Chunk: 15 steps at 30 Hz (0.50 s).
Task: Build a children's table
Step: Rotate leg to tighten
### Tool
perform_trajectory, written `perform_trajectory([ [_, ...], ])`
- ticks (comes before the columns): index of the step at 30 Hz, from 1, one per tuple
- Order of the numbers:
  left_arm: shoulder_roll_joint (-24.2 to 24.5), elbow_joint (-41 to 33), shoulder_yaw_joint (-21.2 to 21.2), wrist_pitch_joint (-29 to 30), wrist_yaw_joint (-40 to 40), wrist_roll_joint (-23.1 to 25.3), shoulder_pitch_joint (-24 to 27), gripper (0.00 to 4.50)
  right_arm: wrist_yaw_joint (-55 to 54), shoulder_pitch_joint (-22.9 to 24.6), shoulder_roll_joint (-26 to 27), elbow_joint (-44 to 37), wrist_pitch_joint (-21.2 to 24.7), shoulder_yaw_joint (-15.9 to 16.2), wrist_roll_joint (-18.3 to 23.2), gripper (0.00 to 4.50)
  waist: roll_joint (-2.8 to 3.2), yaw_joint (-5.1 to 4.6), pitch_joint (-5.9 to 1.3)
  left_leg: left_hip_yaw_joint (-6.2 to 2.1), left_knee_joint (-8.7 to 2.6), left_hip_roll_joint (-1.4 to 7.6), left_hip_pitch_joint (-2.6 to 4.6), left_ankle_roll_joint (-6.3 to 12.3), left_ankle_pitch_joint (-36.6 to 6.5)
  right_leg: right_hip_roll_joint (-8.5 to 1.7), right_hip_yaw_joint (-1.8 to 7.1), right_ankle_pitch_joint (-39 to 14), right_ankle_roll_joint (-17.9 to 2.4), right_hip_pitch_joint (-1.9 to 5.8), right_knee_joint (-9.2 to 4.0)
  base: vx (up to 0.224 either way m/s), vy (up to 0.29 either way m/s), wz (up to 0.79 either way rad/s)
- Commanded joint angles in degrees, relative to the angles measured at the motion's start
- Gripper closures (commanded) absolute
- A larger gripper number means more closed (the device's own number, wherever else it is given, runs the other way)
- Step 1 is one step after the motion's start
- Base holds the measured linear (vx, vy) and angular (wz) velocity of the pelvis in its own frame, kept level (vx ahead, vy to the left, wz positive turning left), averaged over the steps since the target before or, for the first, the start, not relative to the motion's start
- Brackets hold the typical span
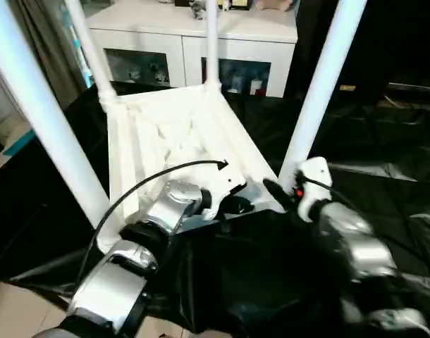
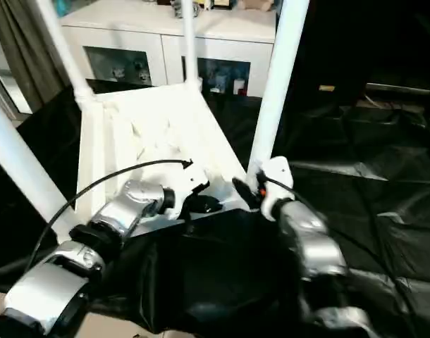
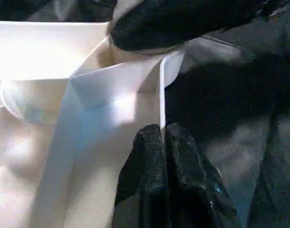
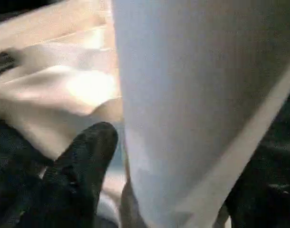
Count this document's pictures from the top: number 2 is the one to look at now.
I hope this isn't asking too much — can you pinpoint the white plastic table top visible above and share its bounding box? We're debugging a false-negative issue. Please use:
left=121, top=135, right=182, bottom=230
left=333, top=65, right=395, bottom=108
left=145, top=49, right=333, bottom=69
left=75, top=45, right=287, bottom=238
left=73, top=82, right=262, bottom=244

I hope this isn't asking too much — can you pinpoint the white plastic table leg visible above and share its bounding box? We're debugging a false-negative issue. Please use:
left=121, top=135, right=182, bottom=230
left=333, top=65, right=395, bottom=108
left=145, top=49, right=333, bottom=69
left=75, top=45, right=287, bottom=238
left=0, top=94, right=78, bottom=244
left=34, top=0, right=97, bottom=104
left=180, top=0, right=202, bottom=89
left=245, top=0, right=311, bottom=177

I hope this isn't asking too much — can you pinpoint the black plastic mat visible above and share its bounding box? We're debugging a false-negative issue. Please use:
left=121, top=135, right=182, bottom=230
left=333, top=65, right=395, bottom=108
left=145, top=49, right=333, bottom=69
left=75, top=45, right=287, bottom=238
left=0, top=82, right=430, bottom=338

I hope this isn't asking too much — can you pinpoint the black box with yellow label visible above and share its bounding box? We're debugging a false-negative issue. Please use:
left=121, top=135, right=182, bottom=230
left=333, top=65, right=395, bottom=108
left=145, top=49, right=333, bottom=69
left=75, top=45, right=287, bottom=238
left=281, top=0, right=370, bottom=107

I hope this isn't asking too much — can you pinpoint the white glass-door cabinet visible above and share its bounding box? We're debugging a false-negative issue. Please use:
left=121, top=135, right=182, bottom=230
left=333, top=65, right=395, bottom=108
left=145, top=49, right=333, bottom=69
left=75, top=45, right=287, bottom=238
left=59, top=0, right=278, bottom=97

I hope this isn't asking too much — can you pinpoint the dark crumpled object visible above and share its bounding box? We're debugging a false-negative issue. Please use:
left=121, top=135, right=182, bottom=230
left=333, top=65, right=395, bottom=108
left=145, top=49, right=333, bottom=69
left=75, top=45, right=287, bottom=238
left=171, top=0, right=202, bottom=19

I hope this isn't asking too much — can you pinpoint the grey-brown curtain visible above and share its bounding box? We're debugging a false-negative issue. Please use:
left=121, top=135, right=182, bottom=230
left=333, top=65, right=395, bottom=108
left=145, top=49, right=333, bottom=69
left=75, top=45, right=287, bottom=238
left=0, top=0, right=70, bottom=114

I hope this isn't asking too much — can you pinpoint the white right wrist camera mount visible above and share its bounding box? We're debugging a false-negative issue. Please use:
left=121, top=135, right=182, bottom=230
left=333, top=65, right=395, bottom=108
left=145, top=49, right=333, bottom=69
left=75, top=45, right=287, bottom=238
left=258, top=156, right=295, bottom=223

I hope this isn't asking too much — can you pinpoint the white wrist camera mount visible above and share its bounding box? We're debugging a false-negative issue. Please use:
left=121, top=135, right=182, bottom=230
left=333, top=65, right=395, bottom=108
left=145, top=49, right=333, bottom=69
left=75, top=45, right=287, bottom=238
left=258, top=156, right=295, bottom=223
left=171, top=160, right=211, bottom=222

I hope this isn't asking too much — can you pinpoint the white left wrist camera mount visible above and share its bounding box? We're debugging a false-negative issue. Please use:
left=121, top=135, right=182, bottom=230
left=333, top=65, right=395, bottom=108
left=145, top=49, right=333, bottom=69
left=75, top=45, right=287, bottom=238
left=171, top=160, right=211, bottom=222

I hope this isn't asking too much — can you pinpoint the dark metal rail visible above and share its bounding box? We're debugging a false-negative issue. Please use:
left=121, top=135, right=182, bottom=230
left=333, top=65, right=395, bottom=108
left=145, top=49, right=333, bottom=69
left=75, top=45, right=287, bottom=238
left=365, top=82, right=430, bottom=94

